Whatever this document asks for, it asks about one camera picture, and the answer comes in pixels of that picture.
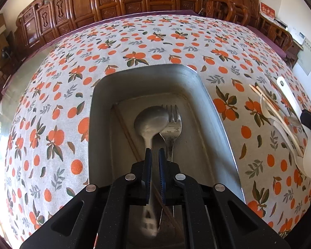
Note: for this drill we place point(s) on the dark wooden chair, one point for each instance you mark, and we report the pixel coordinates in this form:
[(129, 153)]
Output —
[(0, 75)]

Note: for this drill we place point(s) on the white plastic rice paddle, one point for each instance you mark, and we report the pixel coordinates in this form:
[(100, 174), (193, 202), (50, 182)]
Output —
[(290, 96)]

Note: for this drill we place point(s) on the white plastic spoon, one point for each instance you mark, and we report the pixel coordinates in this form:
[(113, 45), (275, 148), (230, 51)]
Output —
[(277, 127)]

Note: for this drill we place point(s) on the white device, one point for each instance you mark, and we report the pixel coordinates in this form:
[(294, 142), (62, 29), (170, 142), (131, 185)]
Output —
[(298, 36)]

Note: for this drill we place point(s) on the orange print tablecloth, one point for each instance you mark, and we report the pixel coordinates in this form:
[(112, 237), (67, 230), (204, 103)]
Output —
[(171, 44)]

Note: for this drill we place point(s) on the grey metal spoon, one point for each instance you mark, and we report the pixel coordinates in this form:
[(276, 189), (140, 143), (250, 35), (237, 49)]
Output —
[(150, 124)]

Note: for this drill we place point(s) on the metal fork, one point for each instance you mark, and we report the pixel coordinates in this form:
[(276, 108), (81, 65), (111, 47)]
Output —
[(172, 132)]

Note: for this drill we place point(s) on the black desk lamp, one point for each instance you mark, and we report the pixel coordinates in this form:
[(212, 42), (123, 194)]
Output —
[(6, 51)]

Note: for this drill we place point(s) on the red wall calendar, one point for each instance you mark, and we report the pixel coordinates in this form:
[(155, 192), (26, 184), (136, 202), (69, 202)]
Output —
[(267, 11)]

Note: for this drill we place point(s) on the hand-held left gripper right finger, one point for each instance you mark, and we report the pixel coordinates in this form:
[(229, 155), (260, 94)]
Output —
[(162, 168)]

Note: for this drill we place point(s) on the white wall panel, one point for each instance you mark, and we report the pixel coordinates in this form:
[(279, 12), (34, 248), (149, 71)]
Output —
[(308, 57)]

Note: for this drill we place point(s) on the wooden armchair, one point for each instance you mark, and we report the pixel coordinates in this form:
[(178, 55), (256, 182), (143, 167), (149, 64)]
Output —
[(223, 7)]

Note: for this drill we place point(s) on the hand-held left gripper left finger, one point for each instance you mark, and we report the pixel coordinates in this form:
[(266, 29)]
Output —
[(148, 166)]

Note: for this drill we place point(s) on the metal tray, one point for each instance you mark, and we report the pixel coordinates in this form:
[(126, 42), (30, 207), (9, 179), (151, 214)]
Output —
[(106, 109)]

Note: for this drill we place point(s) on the wooden side table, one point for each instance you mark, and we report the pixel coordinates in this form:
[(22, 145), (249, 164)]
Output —
[(277, 35)]

